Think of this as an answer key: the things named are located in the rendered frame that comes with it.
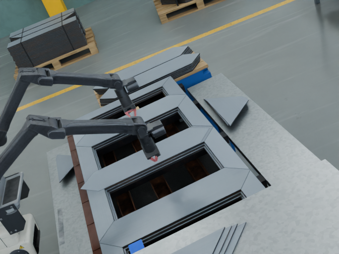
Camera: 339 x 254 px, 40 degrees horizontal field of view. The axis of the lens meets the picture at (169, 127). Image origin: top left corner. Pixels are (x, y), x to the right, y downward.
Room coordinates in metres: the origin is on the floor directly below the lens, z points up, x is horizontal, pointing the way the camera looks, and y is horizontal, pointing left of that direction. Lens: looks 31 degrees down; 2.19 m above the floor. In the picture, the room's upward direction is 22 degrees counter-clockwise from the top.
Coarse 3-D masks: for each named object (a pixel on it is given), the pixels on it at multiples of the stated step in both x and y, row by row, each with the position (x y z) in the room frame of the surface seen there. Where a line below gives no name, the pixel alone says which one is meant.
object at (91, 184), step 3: (93, 174) 2.06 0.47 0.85; (90, 177) 2.04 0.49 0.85; (93, 177) 2.03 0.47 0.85; (87, 180) 2.02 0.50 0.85; (90, 180) 2.01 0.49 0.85; (93, 180) 2.00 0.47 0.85; (87, 183) 2.00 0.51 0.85; (90, 183) 1.99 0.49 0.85; (93, 183) 1.98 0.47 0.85; (96, 183) 1.97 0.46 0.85; (87, 186) 1.97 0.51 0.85; (90, 186) 1.96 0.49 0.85; (93, 186) 1.95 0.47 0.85; (96, 186) 1.94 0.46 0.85; (87, 189) 1.95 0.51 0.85; (90, 189) 1.94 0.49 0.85; (93, 189) 1.93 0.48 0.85; (96, 189) 1.92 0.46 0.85
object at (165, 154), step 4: (156, 144) 2.10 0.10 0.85; (160, 144) 2.09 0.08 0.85; (160, 148) 2.05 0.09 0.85; (164, 148) 2.04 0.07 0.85; (160, 152) 2.01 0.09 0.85; (164, 152) 2.00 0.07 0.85; (168, 152) 1.99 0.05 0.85; (160, 156) 1.98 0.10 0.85; (164, 156) 1.97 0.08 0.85; (168, 156) 1.95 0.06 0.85; (160, 160) 1.95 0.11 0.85
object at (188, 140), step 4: (188, 128) 2.13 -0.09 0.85; (180, 132) 2.13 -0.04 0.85; (184, 132) 2.11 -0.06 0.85; (188, 132) 2.09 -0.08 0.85; (180, 136) 2.09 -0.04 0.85; (184, 136) 2.07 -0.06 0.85; (188, 136) 2.06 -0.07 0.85; (192, 136) 2.04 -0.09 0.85; (180, 140) 2.05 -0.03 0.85; (184, 140) 2.04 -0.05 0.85; (188, 140) 2.02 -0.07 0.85; (192, 140) 2.01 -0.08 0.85; (196, 140) 1.99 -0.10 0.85; (184, 144) 2.00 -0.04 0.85; (188, 144) 1.99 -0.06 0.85; (192, 144) 1.97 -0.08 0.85; (196, 144) 1.96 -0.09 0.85; (188, 148) 1.95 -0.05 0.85
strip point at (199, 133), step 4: (192, 128) 2.12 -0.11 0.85; (196, 128) 2.10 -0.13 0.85; (200, 128) 2.09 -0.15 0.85; (204, 128) 2.07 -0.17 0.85; (208, 128) 2.06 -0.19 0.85; (192, 132) 2.08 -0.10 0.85; (196, 132) 2.06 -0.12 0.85; (200, 132) 2.05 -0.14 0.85; (204, 132) 2.04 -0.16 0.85; (196, 136) 2.03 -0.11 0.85; (200, 136) 2.01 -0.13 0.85; (204, 136) 2.00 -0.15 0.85; (200, 140) 1.98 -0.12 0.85
